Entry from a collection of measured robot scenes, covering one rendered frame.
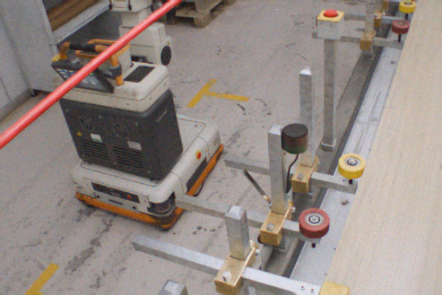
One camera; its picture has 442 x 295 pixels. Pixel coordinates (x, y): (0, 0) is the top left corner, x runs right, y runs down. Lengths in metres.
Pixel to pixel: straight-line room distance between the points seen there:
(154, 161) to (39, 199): 0.96
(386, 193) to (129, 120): 1.26
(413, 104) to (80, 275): 1.72
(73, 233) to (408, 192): 1.86
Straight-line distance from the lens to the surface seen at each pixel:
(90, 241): 2.61
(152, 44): 2.41
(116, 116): 2.23
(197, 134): 2.64
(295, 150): 1.14
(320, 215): 1.27
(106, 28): 4.46
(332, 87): 1.64
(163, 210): 2.38
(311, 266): 1.52
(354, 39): 2.33
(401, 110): 1.67
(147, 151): 2.25
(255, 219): 1.32
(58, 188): 3.01
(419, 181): 1.40
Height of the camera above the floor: 1.83
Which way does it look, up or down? 38 degrees down
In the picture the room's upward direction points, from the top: 8 degrees counter-clockwise
